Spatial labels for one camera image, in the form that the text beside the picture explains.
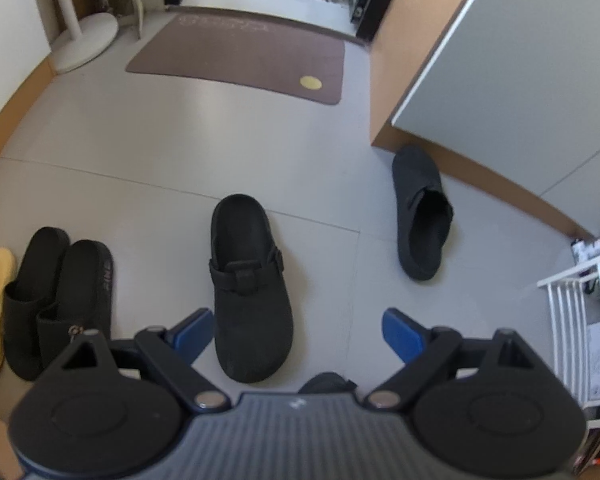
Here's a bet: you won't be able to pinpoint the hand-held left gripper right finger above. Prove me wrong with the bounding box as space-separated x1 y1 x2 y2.
362 308 543 413

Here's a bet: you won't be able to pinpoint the black strap clog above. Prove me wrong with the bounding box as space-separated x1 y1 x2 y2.
392 145 454 282
210 194 294 384

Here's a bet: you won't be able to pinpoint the grey cabinet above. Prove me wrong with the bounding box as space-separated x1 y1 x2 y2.
370 0 600 241

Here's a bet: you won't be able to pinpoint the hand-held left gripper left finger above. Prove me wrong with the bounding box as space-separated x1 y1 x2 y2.
57 308 232 413

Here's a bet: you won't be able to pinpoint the black lace-up sneaker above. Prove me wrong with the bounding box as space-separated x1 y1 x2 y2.
297 372 358 395

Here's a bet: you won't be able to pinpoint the brown door mat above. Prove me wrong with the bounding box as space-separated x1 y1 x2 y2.
126 7 346 107

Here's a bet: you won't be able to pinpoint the white wire shoe rack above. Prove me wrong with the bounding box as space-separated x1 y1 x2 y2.
537 247 600 411

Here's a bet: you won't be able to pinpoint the white mop pole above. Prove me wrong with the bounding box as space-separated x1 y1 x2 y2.
112 0 147 41

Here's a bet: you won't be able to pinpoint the white standing fan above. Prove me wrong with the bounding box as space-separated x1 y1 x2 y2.
27 0 119 75

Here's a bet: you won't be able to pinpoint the black slide sandal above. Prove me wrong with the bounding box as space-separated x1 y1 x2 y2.
36 240 115 356
2 227 71 381

